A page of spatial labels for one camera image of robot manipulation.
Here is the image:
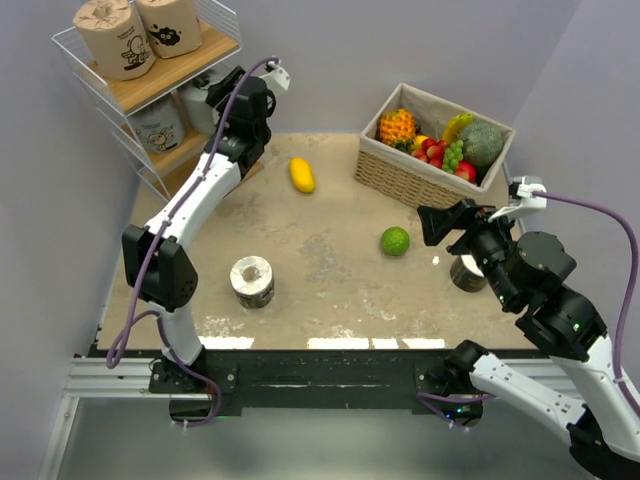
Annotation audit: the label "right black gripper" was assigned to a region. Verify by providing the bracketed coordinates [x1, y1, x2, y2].
[415, 195, 522, 305]

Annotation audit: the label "dark grey towel roll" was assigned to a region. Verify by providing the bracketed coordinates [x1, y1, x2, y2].
[178, 69, 223, 135]

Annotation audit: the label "green bumpy citrus fruit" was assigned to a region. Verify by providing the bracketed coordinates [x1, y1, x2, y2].
[380, 227, 410, 256]

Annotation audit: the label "grey paper towel roll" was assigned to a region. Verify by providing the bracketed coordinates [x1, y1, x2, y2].
[129, 94, 186, 154]

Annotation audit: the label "brown roll with black print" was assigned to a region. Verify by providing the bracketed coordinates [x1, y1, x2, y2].
[134, 0, 202, 59]

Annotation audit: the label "white and grey towel roll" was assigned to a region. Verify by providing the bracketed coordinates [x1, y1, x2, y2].
[229, 256, 275, 309]

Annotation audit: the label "brown paper towel roll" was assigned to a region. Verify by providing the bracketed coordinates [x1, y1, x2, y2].
[73, 1, 155, 81]

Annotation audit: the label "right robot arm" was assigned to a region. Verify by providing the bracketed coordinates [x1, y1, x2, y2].
[417, 199, 639, 479]

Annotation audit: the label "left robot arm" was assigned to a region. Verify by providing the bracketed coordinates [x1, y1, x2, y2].
[122, 58, 290, 392]

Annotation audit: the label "white paper towel roll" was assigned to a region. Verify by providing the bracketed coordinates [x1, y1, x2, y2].
[449, 255, 487, 293]

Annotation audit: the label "green grapes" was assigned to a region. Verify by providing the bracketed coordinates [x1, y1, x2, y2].
[442, 140, 464, 174]

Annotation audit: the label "red apples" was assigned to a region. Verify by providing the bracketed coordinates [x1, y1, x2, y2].
[411, 137, 477, 183]

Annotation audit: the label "yellow mango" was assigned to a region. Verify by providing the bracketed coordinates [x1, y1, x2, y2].
[289, 157, 316, 194]

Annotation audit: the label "green melon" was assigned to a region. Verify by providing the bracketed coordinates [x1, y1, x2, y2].
[457, 122, 504, 170]

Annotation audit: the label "yellow banana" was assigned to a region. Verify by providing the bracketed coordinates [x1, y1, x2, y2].
[442, 113, 474, 145]

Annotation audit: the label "woven fruit basket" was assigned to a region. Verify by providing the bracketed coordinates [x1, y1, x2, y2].
[354, 83, 516, 208]

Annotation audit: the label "pineapple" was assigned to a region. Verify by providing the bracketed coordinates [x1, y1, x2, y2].
[376, 108, 416, 148]

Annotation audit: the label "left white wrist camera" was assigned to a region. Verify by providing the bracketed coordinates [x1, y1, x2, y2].
[260, 59, 291, 96]

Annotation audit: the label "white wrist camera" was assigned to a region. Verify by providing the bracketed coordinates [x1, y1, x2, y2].
[489, 175, 547, 222]
[260, 59, 291, 96]

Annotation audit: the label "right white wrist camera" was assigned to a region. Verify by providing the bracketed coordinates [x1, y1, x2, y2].
[489, 175, 547, 222]

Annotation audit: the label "white wire wooden shelf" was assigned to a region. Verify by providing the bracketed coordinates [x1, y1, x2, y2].
[52, 1, 244, 201]

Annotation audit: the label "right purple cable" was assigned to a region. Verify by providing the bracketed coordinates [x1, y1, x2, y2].
[532, 192, 640, 419]

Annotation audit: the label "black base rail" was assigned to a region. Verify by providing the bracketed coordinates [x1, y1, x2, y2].
[149, 347, 551, 426]

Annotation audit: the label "aluminium frame rail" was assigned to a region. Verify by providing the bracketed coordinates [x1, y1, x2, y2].
[62, 319, 156, 401]

